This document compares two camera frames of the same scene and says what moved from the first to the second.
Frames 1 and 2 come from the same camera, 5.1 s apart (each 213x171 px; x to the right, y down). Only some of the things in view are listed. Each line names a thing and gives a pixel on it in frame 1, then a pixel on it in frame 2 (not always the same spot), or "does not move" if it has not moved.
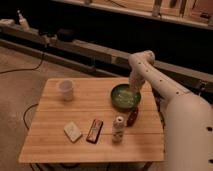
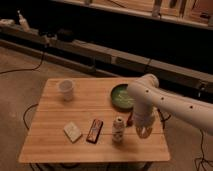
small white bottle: x=118 y=130 does not move
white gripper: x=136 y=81 -> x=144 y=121
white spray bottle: x=23 y=22 does not move
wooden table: x=75 y=120 does not move
